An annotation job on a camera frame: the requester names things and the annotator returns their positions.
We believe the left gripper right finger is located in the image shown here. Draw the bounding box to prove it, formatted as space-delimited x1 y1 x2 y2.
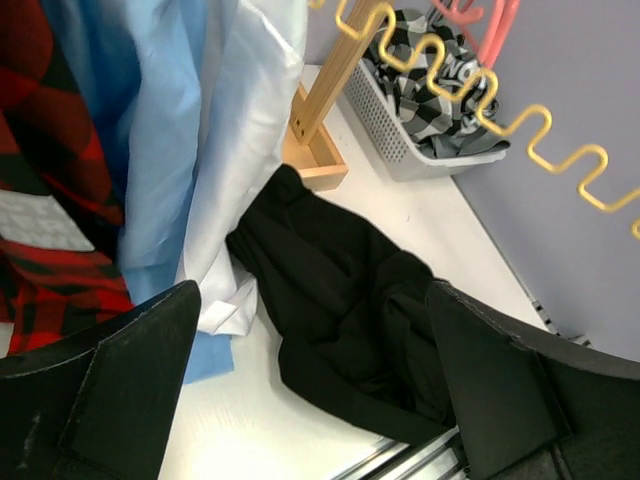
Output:
425 281 639 479

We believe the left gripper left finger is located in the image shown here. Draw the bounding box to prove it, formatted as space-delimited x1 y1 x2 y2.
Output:
1 280 201 479

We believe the black white plaid shirt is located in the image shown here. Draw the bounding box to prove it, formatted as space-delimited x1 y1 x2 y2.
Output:
360 8 511 161

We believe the pink hanger of grey shirt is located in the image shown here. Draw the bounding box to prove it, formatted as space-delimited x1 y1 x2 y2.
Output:
431 0 520 68

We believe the wooden hanger of black shirt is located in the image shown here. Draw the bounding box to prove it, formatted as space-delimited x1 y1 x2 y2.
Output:
334 1 639 214

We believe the red black plaid shirt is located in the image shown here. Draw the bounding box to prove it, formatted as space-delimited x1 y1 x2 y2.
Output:
1 1 132 355

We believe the light blue shirt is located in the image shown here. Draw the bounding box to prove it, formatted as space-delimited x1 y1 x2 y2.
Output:
39 0 239 385

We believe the wooden clothes rack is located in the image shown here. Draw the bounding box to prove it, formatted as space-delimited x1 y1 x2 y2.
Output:
283 1 381 191

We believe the white plastic basket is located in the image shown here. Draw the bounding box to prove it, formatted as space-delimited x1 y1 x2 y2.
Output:
343 60 506 182

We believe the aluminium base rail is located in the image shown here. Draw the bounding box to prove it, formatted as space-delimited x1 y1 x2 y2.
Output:
344 294 591 480

